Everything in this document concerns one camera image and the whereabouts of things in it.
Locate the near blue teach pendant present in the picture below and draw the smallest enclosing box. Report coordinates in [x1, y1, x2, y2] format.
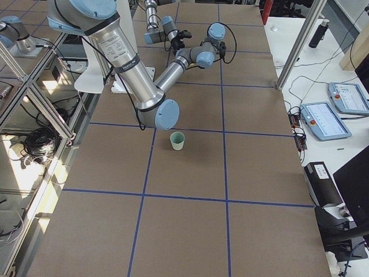
[300, 102, 352, 141]

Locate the aluminium frame post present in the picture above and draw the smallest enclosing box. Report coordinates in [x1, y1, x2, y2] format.
[276, 0, 327, 91]

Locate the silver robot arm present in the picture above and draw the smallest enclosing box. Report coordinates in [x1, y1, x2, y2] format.
[47, 1, 225, 130]
[144, 0, 192, 52]

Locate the black water bottle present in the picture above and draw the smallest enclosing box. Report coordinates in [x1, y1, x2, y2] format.
[308, 19, 330, 48]

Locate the blue teach pendant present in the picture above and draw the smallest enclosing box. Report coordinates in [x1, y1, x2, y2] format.
[328, 83, 368, 115]
[300, 102, 352, 141]

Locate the far blue teach pendant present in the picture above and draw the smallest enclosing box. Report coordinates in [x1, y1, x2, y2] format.
[328, 83, 368, 115]

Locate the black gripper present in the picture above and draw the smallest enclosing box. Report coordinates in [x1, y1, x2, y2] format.
[170, 29, 192, 50]

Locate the black box with label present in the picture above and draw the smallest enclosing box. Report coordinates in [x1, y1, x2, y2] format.
[304, 162, 343, 208]

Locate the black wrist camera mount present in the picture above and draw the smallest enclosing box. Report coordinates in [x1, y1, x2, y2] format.
[217, 42, 227, 59]

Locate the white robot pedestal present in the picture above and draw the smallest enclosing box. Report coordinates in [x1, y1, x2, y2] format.
[70, 1, 157, 102]

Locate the black computer monitor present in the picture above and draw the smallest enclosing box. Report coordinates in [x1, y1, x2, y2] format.
[333, 147, 368, 226]

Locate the green plastic cup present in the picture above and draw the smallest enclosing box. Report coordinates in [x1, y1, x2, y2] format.
[170, 132, 185, 151]

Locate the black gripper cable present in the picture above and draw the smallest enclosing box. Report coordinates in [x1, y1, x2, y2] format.
[219, 23, 238, 65]

